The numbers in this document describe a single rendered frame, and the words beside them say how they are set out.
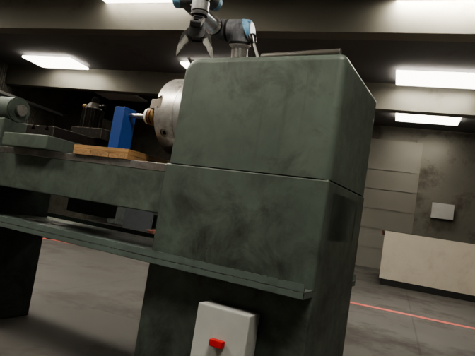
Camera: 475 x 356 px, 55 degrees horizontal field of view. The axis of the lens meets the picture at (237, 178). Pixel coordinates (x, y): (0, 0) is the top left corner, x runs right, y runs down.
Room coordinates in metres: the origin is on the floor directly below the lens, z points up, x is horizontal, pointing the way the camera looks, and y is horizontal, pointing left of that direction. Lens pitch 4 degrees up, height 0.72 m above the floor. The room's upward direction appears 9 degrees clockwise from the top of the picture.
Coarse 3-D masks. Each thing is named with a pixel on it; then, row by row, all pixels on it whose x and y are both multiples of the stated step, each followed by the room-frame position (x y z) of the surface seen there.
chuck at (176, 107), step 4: (180, 88) 1.71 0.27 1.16; (180, 92) 1.70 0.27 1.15; (176, 96) 1.70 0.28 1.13; (180, 96) 1.69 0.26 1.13; (176, 100) 1.69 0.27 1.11; (180, 100) 1.68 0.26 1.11; (176, 104) 1.69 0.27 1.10; (176, 108) 1.68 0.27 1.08; (172, 112) 1.69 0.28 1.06; (176, 112) 1.68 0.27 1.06; (172, 116) 1.69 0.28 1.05; (176, 116) 1.69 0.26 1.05; (172, 120) 1.70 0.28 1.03; (176, 120) 1.69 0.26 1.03; (172, 124) 1.70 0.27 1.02; (176, 124) 1.69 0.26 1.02; (172, 128) 1.71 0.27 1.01
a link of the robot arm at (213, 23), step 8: (176, 0) 1.98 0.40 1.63; (184, 0) 1.96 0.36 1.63; (184, 8) 2.01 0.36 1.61; (192, 16) 2.11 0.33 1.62; (208, 16) 2.15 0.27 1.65; (216, 16) 2.28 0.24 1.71; (208, 24) 2.20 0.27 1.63; (216, 24) 2.25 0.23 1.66; (208, 32) 2.30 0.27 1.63; (216, 32) 2.29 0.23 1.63; (224, 40) 2.34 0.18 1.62
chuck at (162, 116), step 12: (168, 84) 1.76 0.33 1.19; (180, 84) 1.74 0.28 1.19; (168, 96) 1.72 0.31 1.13; (156, 108) 1.73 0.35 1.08; (168, 108) 1.70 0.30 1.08; (156, 120) 1.73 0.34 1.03; (168, 120) 1.71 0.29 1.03; (156, 132) 1.76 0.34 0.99; (168, 132) 1.73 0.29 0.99; (168, 144) 1.77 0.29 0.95
